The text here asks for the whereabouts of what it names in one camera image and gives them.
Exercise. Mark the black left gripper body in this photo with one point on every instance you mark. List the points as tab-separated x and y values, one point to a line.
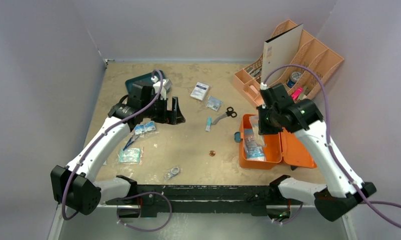
148	112

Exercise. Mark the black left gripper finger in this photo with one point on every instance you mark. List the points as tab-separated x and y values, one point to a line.
160	111
177	116

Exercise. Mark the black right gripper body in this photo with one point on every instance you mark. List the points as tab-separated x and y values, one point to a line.
266	124

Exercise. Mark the alcohol wipes bag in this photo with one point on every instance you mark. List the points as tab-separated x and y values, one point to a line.
145	129

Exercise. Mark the white triangular bandage pack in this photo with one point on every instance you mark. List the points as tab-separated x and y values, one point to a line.
200	91

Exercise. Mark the small gauze pad packet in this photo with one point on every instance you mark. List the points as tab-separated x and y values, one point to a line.
213	103

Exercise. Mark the white gloves bag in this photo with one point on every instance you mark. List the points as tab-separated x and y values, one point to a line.
254	143

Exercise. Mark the small tape roll bag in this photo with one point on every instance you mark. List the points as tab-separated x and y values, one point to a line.
171	173

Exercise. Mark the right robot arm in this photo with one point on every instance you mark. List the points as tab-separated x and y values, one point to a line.
343	188

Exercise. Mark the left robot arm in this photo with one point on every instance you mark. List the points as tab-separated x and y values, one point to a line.
75	185

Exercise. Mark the orange medicine kit box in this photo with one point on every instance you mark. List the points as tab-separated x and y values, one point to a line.
283	147

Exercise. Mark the teal plastic tray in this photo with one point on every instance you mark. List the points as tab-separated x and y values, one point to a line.
146	80

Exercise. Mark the pink marker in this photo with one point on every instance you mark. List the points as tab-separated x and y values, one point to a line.
297	93

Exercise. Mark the teal sachet strip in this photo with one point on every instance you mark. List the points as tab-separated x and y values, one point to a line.
208	124

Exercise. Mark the blue plastic tweezers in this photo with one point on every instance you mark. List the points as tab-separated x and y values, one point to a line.
129	142

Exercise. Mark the white binder folder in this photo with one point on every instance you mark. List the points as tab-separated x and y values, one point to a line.
281	48

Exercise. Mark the adhesive bandages bag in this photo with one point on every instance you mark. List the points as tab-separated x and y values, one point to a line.
130	155

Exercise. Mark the teal box latch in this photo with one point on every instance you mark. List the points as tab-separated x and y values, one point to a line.
237	137

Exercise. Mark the peach desk organizer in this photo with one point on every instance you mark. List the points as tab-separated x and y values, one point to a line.
313	59

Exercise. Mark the black handled bandage scissors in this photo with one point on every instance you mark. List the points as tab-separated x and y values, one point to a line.
230	112

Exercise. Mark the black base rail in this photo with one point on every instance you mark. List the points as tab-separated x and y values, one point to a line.
256	200

